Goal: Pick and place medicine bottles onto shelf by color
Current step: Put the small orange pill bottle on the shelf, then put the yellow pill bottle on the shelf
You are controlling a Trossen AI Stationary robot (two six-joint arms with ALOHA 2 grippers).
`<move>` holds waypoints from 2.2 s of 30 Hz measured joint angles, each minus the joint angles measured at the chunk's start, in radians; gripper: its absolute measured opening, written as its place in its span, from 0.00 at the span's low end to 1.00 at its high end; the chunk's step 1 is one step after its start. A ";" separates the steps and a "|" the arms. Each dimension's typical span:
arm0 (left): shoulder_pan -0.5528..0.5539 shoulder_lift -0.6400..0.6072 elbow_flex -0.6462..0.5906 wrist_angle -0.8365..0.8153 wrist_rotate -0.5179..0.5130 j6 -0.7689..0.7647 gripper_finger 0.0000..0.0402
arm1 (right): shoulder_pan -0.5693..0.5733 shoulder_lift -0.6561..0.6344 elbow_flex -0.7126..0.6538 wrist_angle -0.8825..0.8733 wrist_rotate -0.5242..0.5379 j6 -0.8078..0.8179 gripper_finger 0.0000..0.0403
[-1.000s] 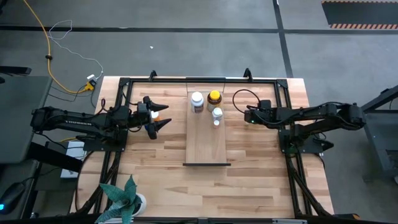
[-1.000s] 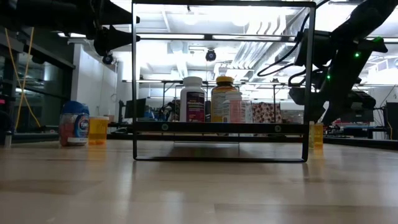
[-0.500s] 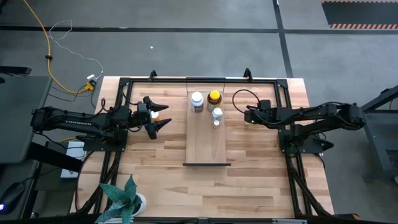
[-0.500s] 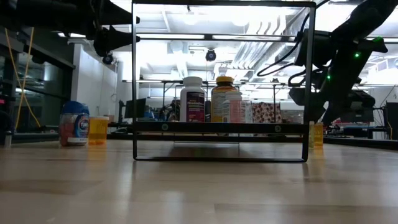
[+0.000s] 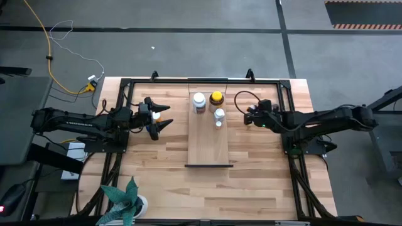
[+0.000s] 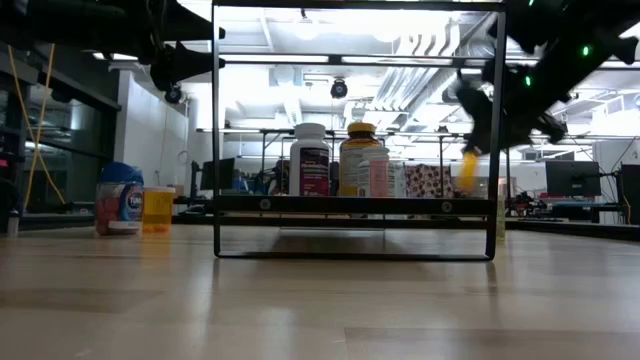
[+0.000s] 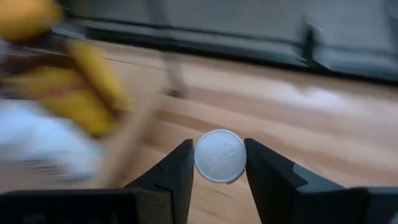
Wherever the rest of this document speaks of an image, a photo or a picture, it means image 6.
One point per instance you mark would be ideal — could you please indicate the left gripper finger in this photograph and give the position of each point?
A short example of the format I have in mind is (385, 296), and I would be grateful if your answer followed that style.
(190, 65)
(195, 30)

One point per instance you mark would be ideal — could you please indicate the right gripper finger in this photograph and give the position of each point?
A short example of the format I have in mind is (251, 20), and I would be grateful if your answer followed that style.
(480, 120)

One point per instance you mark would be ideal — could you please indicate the small white bottle pink label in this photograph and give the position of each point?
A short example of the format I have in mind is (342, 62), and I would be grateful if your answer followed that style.
(377, 175)

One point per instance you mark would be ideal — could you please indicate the amber bottle yellow cap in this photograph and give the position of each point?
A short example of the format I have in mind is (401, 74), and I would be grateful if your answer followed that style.
(350, 165)

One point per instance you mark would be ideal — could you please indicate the orange pill vial white cap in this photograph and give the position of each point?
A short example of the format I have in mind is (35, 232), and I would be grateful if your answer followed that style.
(157, 210)

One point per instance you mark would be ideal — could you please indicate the Tums bottle blue cap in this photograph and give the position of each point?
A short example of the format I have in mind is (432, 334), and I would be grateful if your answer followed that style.
(120, 200)

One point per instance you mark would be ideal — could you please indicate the white bottle magenta label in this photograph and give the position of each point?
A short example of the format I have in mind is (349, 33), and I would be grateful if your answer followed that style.
(310, 170)

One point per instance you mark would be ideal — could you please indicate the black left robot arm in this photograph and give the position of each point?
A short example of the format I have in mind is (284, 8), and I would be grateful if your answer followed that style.
(75, 20)

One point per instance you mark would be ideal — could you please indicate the black metal shelf rack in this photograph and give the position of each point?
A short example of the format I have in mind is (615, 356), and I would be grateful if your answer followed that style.
(350, 205)

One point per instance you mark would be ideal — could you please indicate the ceiling light strip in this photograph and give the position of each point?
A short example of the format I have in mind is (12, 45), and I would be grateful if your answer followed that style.
(275, 58)
(115, 56)
(400, 60)

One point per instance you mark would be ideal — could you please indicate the dark red floral cloth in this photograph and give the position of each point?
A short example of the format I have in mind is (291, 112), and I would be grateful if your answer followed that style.
(427, 181)

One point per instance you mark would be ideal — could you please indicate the black monitor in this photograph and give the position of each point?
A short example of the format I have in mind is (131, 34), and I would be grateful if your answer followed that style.
(572, 178)
(631, 192)
(225, 175)

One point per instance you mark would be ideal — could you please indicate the white patterned cloth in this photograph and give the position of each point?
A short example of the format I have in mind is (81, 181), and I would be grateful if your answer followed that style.
(400, 180)

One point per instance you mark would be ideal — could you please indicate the background desk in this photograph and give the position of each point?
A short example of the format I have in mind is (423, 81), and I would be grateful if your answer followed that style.
(575, 210)

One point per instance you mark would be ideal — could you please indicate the person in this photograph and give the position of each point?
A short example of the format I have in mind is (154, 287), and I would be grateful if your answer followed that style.
(277, 180)

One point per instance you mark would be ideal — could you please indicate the small white cylinder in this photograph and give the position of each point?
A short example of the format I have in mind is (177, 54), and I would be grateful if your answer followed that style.
(13, 225)

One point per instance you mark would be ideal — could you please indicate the round black ceiling camera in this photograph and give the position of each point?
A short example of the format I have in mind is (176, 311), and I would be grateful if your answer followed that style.
(339, 89)
(173, 96)

